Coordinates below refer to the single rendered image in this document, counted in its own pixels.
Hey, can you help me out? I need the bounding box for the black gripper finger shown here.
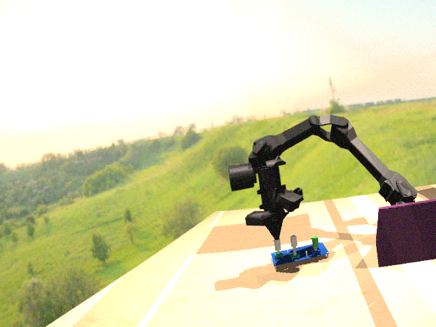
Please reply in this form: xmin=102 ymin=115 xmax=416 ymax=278
xmin=265 ymin=217 xmax=282 ymax=240
xmin=278 ymin=212 xmax=290 ymax=235

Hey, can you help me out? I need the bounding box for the blue circuit board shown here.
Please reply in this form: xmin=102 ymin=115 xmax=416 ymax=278
xmin=270 ymin=234 xmax=329 ymax=270

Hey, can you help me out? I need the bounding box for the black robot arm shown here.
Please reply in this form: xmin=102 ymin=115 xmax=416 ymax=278
xmin=228 ymin=114 xmax=418 ymax=212

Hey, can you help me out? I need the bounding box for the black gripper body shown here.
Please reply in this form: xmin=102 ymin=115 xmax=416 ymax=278
xmin=245 ymin=183 xmax=285 ymax=226

